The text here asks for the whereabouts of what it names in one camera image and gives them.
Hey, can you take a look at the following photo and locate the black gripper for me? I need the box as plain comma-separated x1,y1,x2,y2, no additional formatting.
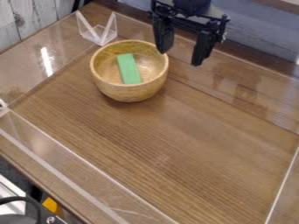
151,0,229,67

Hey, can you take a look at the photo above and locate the green rectangular block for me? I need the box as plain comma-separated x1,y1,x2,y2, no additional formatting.
116,53,141,84

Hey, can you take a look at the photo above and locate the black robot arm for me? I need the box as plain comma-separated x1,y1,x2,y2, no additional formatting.
151,0,229,67

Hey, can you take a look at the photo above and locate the brown wooden bowl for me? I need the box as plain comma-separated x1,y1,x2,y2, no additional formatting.
89,39,169,102

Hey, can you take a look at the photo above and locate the yellow sticker label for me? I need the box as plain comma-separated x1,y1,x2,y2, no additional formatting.
41,198,59,214

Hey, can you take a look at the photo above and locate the silver screw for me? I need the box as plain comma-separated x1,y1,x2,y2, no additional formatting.
46,217,55,224

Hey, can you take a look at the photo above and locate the clear acrylic corner bracket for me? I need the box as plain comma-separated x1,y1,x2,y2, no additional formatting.
75,11,117,46

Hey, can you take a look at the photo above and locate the clear acrylic front wall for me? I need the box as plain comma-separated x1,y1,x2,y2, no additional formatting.
0,107,179,224

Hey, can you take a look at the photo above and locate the black cable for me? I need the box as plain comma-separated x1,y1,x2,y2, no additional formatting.
0,196,42,224

